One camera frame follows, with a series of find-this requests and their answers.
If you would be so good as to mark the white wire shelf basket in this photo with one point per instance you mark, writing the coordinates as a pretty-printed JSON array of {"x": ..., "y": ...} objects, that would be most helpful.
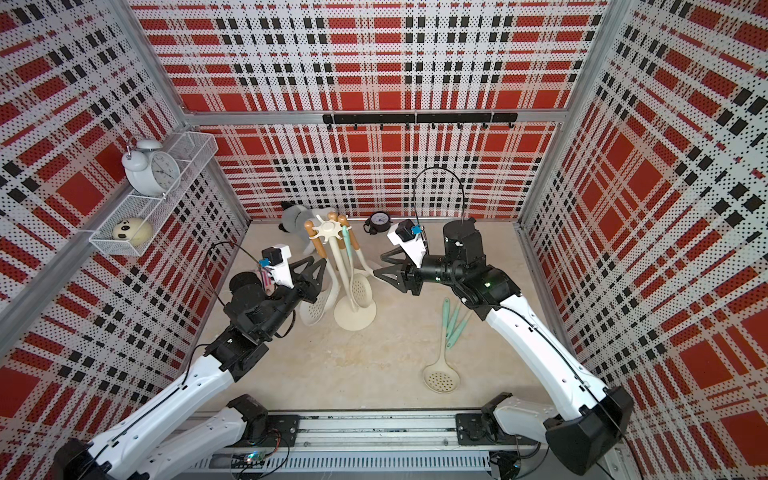
[{"x": 193, "y": 151}]

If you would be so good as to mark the white alarm clock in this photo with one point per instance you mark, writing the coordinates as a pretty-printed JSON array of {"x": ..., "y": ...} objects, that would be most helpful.
[{"x": 150, "y": 170}]

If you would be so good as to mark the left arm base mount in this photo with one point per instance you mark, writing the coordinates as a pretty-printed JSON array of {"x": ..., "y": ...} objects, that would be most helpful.
[{"x": 267, "y": 430}]

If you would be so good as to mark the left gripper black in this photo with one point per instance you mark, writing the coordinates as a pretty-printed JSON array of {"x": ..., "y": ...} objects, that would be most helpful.
[{"x": 305, "y": 283}]

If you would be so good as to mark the cream round face ball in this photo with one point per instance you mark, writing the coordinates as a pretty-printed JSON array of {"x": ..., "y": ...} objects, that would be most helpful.
[{"x": 136, "y": 231}]

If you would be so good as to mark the small doll black hat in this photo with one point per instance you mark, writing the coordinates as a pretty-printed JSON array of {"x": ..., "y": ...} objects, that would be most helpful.
[{"x": 261, "y": 279}]

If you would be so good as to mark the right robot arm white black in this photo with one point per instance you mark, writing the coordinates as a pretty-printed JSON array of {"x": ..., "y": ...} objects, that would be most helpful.
[{"x": 586, "y": 418}]

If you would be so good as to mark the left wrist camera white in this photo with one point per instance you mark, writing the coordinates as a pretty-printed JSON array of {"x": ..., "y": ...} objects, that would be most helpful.
[{"x": 275, "y": 261}]

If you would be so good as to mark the black wall hook rail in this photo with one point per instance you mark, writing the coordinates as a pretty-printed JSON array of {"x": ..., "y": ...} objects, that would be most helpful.
[{"x": 483, "y": 118}]

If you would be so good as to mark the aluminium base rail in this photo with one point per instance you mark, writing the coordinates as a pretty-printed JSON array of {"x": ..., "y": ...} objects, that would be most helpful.
[{"x": 377, "y": 442}]

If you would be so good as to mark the small black alarm clock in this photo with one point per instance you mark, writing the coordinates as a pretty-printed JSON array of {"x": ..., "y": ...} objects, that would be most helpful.
[{"x": 377, "y": 222}]

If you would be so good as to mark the cream utensil rack stand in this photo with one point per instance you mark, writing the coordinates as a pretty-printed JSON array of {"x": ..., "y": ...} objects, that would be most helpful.
[{"x": 347, "y": 314}]

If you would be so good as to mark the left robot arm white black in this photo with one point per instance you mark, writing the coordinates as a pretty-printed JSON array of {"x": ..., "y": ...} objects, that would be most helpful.
[{"x": 145, "y": 445}]

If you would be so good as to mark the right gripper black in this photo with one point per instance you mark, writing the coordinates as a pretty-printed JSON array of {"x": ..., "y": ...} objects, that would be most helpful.
[{"x": 413, "y": 278}]

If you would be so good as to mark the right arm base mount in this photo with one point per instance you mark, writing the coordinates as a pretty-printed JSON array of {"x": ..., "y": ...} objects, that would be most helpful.
[{"x": 481, "y": 429}]

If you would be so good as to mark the grey white plush toy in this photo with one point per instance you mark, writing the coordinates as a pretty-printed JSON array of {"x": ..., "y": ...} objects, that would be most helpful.
[{"x": 295, "y": 215}]

